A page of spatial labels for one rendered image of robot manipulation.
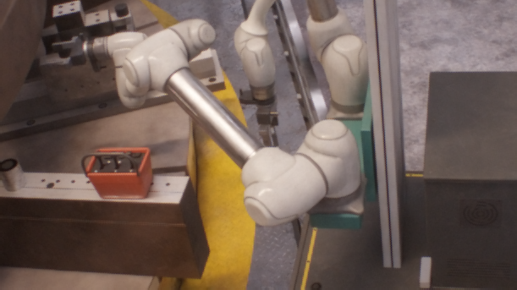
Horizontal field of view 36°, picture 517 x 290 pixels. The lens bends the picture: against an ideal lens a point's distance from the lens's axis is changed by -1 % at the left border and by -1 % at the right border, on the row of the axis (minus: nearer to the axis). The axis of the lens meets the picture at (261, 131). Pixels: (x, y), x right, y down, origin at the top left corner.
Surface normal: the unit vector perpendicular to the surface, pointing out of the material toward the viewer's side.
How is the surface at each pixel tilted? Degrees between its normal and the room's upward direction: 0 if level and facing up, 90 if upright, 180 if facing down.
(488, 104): 0
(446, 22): 0
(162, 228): 90
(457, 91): 0
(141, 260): 90
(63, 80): 90
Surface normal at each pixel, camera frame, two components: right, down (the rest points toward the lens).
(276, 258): -0.14, -0.79
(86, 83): 0.18, 0.58
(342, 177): 0.62, 0.41
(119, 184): -0.14, 0.71
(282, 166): 0.10, -0.60
